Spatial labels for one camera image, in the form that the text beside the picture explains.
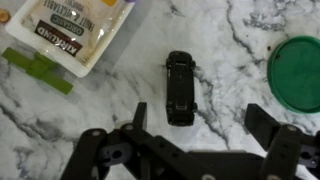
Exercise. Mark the fruit pouch with purple cap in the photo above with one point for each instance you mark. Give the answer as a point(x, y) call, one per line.
point(66, 30)

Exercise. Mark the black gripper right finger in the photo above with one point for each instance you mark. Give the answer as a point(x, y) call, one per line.
point(283, 153)

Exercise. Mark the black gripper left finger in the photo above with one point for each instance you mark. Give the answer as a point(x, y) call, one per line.
point(96, 156)

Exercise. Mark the black toy car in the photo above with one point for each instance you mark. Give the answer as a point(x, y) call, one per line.
point(180, 90)

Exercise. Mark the green round plastic lid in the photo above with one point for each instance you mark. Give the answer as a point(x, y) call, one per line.
point(296, 75)

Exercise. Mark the small brown round object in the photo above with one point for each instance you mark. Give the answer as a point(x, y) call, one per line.
point(3, 15)

